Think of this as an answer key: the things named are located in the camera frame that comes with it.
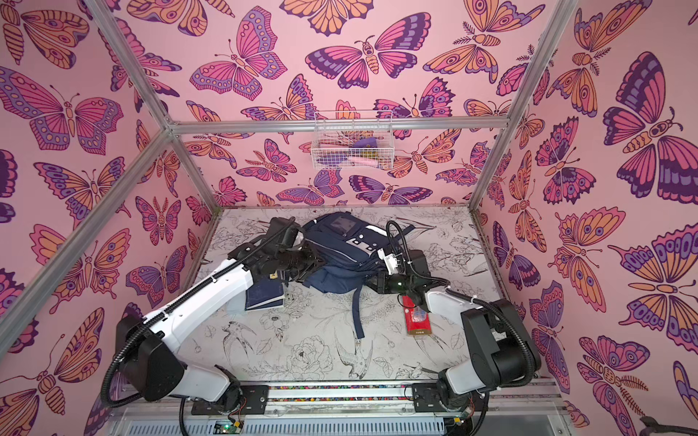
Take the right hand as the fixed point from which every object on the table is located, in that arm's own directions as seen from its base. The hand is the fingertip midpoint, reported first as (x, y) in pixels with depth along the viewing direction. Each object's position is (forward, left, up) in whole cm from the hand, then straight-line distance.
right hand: (367, 279), depth 87 cm
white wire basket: (+42, +4, +24) cm, 49 cm away
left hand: (0, +10, +11) cm, 15 cm away
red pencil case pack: (-9, -17, -9) cm, 21 cm away
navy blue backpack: (+13, +4, 0) cm, 14 cm away
